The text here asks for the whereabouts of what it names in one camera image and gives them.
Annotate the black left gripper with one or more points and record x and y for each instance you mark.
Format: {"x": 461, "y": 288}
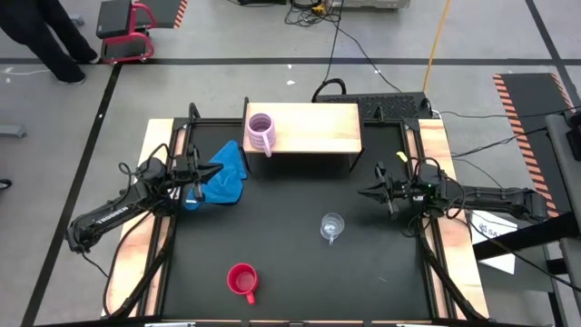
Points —
{"x": 184, "y": 170}

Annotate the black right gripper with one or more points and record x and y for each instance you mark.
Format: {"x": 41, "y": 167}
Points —
{"x": 406, "y": 191}

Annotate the clear plastic mug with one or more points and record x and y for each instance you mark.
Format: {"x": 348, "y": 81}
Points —
{"x": 332, "y": 224}

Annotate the pink collapsible silicone cup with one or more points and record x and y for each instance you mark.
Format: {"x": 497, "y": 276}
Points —
{"x": 261, "y": 131}

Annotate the red plastic mug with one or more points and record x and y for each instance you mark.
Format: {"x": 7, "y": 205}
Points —
{"x": 243, "y": 279}

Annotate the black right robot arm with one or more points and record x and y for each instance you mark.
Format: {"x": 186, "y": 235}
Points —
{"x": 495, "y": 200}

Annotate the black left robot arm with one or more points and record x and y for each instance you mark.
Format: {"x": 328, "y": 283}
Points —
{"x": 111, "y": 215}

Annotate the wooden shelf with black legs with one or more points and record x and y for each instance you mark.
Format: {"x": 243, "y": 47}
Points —
{"x": 336, "y": 131}

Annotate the blue cloth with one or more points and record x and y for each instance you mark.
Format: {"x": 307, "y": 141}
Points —
{"x": 229, "y": 159}

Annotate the yellow tag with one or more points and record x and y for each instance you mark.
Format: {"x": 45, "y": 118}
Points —
{"x": 401, "y": 156}

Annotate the light wood side panel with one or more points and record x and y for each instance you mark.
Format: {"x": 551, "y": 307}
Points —
{"x": 129, "y": 272}
{"x": 436, "y": 145}

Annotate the black perforated case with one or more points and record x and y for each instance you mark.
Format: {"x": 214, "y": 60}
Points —
{"x": 395, "y": 106}

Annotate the white paper sign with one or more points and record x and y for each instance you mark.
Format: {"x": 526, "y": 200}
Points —
{"x": 488, "y": 229}

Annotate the black beam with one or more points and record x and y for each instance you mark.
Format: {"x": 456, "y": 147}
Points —
{"x": 522, "y": 238}

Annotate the hazard striped black mat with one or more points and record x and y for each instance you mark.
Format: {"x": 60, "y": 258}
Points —
{"x": 165, "y": 11}
{"x": 531, "y": 100}

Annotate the red and black step stool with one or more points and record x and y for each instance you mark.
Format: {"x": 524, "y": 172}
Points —
{"x": 113, "y": 18}

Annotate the silver box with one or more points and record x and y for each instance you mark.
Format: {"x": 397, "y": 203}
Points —
{"x": 372, "y": 3}

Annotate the grey metal foot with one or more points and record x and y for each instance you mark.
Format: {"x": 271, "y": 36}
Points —
{"x": 11, "y": 131}

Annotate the small black floor object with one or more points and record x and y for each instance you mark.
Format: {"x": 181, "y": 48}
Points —
{"x": 4, "y": 184}

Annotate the person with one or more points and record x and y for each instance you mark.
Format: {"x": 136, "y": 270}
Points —
{"x": 41, "y": 32}

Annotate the black table frame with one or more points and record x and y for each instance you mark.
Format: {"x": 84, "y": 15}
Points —
{"x": 218, "y": 121}

